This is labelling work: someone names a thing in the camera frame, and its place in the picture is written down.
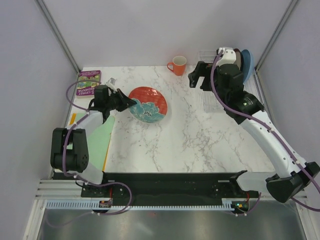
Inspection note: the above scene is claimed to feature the orange mug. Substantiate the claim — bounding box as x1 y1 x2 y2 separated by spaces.
166 55 187 76

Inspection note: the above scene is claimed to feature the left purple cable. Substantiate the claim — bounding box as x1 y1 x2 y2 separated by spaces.
62 80 132 221

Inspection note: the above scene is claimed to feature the purple book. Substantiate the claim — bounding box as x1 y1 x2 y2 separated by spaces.
76 70 102 98

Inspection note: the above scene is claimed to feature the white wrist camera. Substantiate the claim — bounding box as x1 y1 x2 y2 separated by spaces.
216 47 237 67
106 77 117 92

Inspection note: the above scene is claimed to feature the white slotted cable duct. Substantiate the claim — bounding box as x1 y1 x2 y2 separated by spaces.
45 199 248 211

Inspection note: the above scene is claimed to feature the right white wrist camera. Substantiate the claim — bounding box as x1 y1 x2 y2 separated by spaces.
216 47 237 67

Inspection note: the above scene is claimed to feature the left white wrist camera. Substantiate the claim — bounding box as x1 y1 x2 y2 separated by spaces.
106 77 117 92

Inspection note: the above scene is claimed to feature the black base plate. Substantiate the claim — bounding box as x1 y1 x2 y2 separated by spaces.
81 172 259 207

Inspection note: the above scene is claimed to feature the aluminium rail frame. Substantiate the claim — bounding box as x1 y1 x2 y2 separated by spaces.
34 178 309 201

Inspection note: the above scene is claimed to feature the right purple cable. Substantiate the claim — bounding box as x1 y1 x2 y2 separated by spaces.
211 51 320 212

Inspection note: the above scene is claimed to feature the blue plate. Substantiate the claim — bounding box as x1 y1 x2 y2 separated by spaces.
241 49 254 84

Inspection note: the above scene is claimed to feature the red teal floral plate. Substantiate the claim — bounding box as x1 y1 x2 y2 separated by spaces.
128 86 168 124

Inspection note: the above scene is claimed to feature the purple cable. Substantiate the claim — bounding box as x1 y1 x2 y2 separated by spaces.
62 80 132 221
211 51 320 212

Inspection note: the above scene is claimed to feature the dark red cream plate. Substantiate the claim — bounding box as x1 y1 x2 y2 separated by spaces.
234 48 243 71

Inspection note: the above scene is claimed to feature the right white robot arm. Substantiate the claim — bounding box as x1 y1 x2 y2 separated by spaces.
188 61 320 203

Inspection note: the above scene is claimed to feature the white wire dish rack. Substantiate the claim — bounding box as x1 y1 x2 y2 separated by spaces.
197 50 265 113

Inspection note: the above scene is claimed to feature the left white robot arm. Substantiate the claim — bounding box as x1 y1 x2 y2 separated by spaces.
50 84 137 197

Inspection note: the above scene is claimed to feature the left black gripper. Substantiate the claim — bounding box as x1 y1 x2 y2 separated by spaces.
105 88 137 112

